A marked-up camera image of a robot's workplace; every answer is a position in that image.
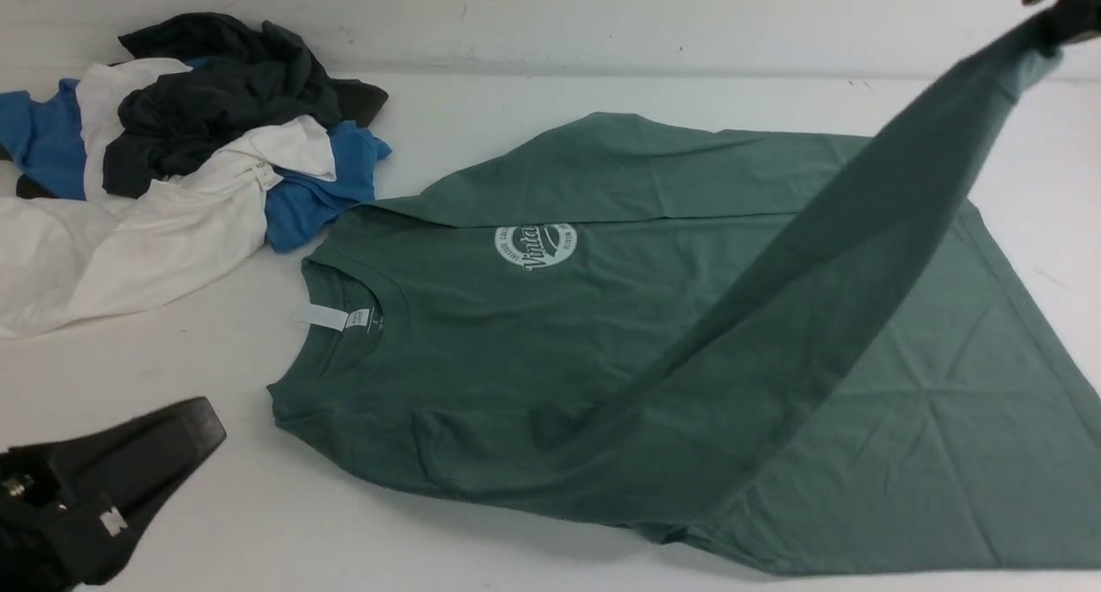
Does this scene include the dark grey crumpled garment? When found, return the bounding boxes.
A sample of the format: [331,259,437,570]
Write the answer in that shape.
[102,12,389,199]

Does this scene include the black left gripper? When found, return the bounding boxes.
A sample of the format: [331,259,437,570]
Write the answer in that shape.
[1,397,227,591]

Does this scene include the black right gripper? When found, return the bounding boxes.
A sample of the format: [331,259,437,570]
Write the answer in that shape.
[1021,0,1100,46]

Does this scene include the green long-sleeve shirt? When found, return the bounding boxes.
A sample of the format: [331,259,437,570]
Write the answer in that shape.
[268,12,1098,577]

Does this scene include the white crumpled shirt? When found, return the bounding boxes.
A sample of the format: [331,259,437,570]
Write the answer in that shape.
[1,59,335,340]

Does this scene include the blue crumpled shirt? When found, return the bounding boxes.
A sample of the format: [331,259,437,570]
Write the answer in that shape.
[3,79,391,254]

